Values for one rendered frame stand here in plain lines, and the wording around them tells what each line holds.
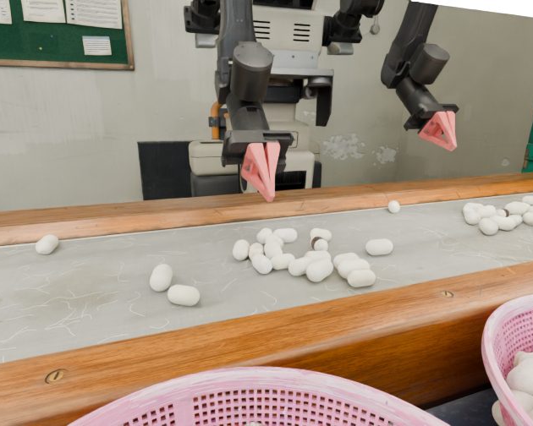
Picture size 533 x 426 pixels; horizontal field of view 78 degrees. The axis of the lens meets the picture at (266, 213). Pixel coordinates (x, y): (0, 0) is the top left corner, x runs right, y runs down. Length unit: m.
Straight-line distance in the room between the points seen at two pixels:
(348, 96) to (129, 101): 1.59
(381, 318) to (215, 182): 1.10
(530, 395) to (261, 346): 0.19
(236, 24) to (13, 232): 0.46
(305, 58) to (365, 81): 1.79
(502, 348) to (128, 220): 0.49
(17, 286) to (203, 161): 0.95
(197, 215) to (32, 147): 2.10
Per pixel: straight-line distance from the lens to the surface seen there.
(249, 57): 0.50
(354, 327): 0.27
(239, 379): 0.22
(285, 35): 1.10
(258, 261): 0.38
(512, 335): 0.34
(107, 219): 0.57
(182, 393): 0.22
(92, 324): 0.34
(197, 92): 2.45
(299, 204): 0.61
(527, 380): 0.31
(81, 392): 0.24
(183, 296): 0.33
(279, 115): 1.10
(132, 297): 0.37
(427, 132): 0.81
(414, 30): 0.88
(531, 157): 1.23
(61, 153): 2.55
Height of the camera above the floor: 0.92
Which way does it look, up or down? 17 degrees down
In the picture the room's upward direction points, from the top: straight up
